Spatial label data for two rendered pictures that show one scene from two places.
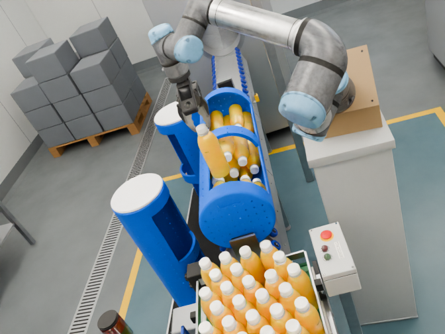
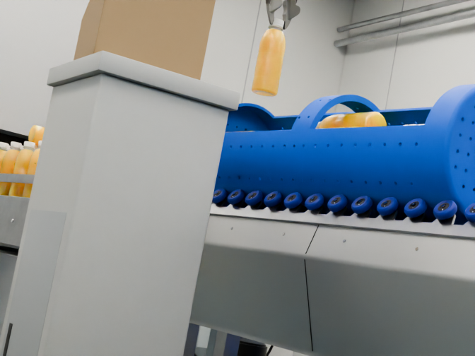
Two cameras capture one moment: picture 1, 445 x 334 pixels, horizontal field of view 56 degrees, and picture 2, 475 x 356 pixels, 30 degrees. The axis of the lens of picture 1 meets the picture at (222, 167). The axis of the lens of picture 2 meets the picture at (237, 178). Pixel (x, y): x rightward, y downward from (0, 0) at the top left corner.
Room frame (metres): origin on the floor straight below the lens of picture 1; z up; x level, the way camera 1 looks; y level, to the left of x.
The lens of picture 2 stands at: (2.85, -1.73, 0.77)
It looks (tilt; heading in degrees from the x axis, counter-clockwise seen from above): 6 degrees up; 133
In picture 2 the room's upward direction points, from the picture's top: 10 degrees clockwise
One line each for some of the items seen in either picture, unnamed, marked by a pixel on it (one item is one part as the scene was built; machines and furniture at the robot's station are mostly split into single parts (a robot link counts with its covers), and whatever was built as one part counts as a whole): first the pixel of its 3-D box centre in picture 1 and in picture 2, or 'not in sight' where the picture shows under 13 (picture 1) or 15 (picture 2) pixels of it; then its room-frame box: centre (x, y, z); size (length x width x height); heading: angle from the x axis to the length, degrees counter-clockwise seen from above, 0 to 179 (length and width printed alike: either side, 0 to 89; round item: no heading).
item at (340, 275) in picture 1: (333, 258); not in sight; (0.89, -0.20, 1.05); 0.20 x 0.10 x 0.10; 168
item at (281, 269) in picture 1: (287, 276); not in sight; (0.94, -0.05, 0.99); 0.07 x 0.07 x 0.19
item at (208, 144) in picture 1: (212, 152); (270, 59); (1.27, 0.01, 1.36); 0.07 x 0.07 x 0.19
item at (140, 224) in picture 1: (173, 251); not in sight; (1.76, 0.43, 0.59); 0.28 x 0.28 x 0.88
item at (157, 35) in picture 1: (166, 44); not in sight; (1.28, 0.00, 1.76); 0.09 x 0.08 x 0.11; 24
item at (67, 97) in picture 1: (80, 89); not in sight; (5.16, 1.19, 0.59); 1.20 x 0.80 x 1.19; 72
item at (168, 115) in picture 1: (174, 112); not in sight; (2.44, 0.13, 1.03); 0.28 x 0.28 x 0.01
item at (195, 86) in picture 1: (185, 89); not in sight; (1.29, 0.00, 1.60); 0.09 x 0.08 x 0.12; 168
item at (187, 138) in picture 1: (200, 166); not in sight; (2.44, 0.13, 0.59); 0.28 x 0.28 x 0.88
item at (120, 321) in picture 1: (112, 325); not in sight; (0.85, 0.47, 1.23); 0.06 x 0.06 x 0.04
